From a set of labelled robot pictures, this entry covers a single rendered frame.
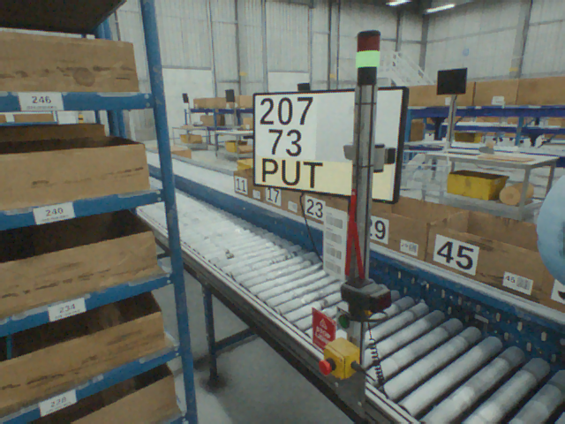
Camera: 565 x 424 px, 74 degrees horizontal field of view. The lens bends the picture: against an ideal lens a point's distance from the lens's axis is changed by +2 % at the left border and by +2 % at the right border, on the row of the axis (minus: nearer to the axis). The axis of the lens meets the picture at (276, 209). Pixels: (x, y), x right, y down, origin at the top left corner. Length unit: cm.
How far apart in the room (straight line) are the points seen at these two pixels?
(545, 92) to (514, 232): 453
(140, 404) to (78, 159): 62
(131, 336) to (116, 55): 62
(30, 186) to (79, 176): 8
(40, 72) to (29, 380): 61
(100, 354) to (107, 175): 41
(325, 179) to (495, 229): 89
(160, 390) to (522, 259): 115
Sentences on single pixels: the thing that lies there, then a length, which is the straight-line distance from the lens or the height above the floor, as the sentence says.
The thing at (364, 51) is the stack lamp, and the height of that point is 162.
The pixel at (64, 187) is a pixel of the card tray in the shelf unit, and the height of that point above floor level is 137.
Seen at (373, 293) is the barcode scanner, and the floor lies 109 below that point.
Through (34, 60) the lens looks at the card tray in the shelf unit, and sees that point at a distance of 82.
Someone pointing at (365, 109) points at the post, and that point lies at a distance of 89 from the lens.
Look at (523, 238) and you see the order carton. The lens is 173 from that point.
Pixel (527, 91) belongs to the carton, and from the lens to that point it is 623.
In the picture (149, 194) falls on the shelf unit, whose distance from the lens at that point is 84.
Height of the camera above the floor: 152
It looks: 16 degrees down
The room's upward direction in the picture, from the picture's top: 1 degrees counter-clockwise
